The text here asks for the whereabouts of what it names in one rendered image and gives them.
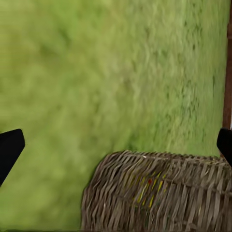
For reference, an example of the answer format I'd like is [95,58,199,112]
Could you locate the wicker basket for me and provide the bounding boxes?
[81,149,232,232]

